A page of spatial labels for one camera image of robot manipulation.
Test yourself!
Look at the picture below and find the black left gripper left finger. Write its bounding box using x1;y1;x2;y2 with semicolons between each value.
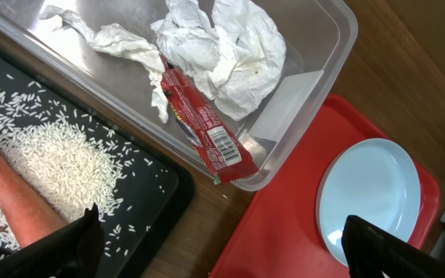
0;205;104;278

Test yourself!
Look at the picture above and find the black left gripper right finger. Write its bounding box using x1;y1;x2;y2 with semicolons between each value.
341;215;445;278

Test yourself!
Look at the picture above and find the orange carrot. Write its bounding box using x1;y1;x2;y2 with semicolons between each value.
0;155;67;248

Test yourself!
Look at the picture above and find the light blue plate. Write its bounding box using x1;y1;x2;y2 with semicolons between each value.
315;138;421;266

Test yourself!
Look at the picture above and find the pile of white rice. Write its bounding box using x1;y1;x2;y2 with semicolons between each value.
0;46;169;278

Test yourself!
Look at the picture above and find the black food waste tray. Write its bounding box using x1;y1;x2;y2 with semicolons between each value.
0;30;195;278

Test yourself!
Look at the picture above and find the clear plastic waste bin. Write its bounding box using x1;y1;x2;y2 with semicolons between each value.
0;1;358;192

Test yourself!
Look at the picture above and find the red serving tray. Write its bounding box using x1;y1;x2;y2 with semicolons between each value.
208;93;442;278

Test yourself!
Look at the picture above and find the red snack wrapper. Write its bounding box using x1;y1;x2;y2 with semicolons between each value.
161;57;258;184

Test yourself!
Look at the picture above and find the twisted white tissue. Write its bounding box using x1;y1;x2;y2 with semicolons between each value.
39;5;168;124

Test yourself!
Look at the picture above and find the large crumpled white tissue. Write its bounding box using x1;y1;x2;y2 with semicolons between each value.
151;0;287;120

